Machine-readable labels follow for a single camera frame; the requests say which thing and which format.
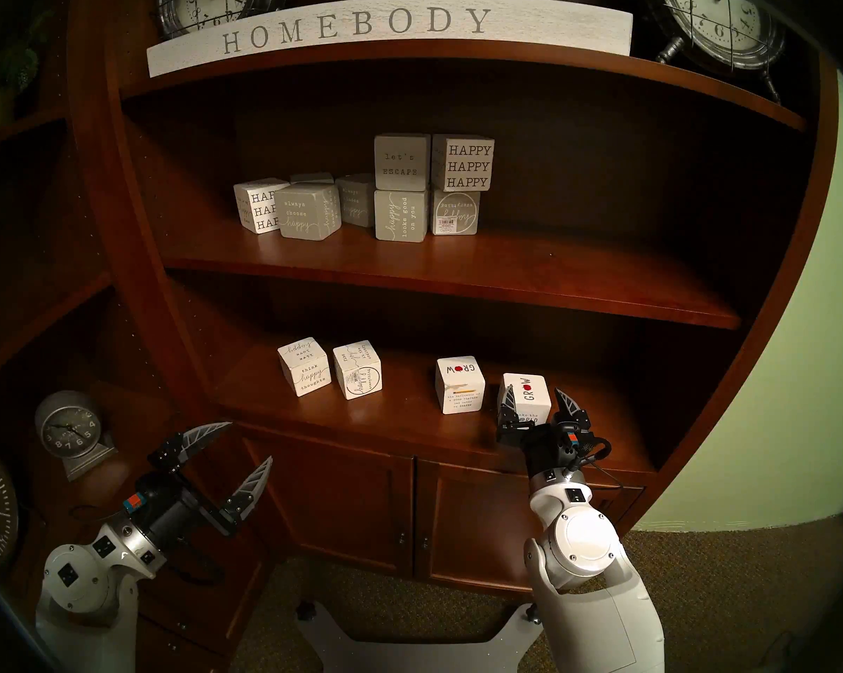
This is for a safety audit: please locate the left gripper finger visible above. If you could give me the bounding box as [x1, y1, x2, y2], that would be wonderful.
[148, 421, 234, 473]
[219, 456, 273, 536]

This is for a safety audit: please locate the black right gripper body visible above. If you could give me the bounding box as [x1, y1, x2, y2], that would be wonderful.
[497, 425, 594, 478]

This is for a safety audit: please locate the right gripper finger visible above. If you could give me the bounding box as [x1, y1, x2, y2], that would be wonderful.
[498, 386, 525, 431]
[553, 388, 591, 435]

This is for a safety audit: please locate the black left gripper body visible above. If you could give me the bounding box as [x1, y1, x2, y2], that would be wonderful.
[116, 467, 243, 548]

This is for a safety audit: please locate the white GROW teacher cube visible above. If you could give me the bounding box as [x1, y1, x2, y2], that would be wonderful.
[435, 355, 486, 415]
[497, 373, 554, 427]

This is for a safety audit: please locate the white think happy thoughts cube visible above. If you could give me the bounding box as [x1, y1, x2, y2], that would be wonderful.
[278, 337, 332, 397]

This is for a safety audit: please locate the wooden cabinet door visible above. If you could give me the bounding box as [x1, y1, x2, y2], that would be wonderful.
[241, 433, 416, 580]
[414, 458, 646, 599]

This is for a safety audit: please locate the small grey alarm clock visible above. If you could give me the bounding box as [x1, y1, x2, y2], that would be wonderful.
[34, 390, 118, 482]

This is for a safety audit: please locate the dark wooden bookshelf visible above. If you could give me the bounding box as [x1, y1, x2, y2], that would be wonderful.
[0, 0, 843, 673]

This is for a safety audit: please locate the white happy everything cube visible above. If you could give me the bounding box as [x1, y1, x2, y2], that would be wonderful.
[430, 186, 481, 236]
[333, 340, 383, 400]

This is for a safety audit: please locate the grey happy looks good cube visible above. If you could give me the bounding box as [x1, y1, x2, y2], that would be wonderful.
[374, 189, 430, 243]

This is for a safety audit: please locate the white HAPPY print cube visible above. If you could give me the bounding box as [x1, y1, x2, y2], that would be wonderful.
[431, 134, 495, 192]
[233, 178, 290, 235]

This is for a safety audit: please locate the grey always choose happy cube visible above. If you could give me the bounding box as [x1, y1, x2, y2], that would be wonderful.
[273, 183, 342, 241]
[335, 173, 376, 229]

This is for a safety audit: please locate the grey lets escape cube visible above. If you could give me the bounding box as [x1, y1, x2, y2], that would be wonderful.
[374, 133, 432, 192]

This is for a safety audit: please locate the white HOMEBODY wooden sign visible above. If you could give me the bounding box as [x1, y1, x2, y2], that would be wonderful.
[147, 0, 634, 79]

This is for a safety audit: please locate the green artificial plant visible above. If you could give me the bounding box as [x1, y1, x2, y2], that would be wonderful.
[0, 9, 43, 136]

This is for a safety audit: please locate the caged metal clock with stand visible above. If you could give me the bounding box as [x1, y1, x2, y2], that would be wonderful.
[646, 0, 790, 104]

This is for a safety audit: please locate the round caged metal clock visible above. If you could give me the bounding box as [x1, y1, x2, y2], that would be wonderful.
[156, 0, 289, 41]

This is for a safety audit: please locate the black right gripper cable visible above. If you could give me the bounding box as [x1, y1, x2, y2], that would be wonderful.
[569, 430, 629, 490]

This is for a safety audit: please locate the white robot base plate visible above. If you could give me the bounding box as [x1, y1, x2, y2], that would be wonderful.
[295, 598, 534, 673]

